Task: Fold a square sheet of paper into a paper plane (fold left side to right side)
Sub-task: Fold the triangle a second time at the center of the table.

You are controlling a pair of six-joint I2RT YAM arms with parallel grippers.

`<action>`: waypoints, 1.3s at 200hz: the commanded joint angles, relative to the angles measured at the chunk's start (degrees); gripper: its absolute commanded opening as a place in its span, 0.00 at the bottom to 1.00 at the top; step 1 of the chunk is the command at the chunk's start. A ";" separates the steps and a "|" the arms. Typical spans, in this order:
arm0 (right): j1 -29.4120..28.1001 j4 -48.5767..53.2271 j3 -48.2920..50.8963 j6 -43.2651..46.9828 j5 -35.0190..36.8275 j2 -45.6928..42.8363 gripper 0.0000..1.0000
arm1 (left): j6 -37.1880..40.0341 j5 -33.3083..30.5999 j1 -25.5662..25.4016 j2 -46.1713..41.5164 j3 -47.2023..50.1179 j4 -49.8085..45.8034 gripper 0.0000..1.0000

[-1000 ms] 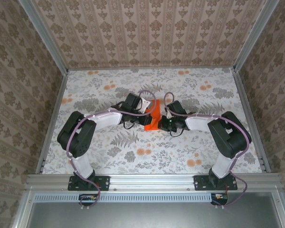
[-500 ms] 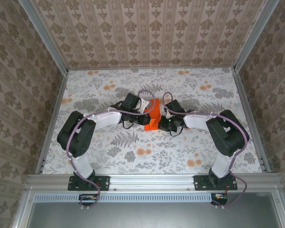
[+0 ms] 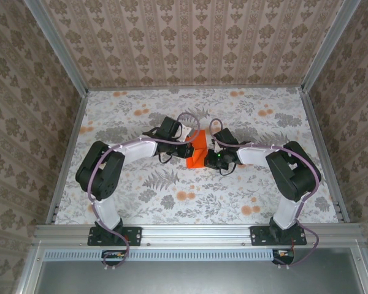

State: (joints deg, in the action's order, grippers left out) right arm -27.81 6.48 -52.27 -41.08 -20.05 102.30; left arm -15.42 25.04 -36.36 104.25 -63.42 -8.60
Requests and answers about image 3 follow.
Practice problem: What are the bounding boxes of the orange cloth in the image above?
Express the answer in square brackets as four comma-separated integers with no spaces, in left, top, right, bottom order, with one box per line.
[186,129,208,170]

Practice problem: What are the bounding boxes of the grey sheet metal panel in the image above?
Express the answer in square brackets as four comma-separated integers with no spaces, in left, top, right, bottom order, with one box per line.
[33,260,367,294]

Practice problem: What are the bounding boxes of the floral patterned table cover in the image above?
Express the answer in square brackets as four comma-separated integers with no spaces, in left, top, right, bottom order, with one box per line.
[54,88,340,226]

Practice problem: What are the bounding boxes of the wide aluminium extrusion beam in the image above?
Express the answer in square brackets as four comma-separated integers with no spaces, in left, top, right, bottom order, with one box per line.
[33,223,365,247]

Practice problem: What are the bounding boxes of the aluminium table edge rail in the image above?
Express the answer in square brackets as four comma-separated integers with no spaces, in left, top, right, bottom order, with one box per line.
[45,90,90,226]
[87,86,304,91]
[302,88,350,224]

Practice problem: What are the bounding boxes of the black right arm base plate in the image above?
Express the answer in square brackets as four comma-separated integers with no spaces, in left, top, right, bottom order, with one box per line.
[250,225,307,247]

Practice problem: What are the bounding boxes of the grey slotted cable duct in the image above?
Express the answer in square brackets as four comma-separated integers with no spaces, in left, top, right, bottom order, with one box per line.
[44,248,275,262]

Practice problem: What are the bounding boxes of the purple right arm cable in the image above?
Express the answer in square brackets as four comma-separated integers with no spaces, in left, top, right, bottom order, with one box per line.
[209,118,323,271]

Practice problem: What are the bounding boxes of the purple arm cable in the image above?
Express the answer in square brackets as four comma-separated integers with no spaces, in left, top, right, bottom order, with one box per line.
[209,118,323,271]
[87,112,202,272]

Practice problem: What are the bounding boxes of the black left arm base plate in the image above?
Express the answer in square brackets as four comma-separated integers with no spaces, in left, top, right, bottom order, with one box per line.
[87,225,142,247]

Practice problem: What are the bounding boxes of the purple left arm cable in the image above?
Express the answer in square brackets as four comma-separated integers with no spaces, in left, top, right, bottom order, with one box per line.
[87,112,202,272]

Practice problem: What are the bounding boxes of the black cable connector board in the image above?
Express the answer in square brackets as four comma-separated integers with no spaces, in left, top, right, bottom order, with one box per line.
[271,248,295,266]
[101,249,127,266]

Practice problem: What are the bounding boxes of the tall aluminium frame post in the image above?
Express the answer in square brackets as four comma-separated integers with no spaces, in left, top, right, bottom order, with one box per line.
[302,0,362,92]
[23,0,90,94]

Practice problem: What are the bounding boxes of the aluminium panel frame strip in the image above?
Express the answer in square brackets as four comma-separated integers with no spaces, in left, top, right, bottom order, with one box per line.
[351,244,368,294]
[17,244,47,294]

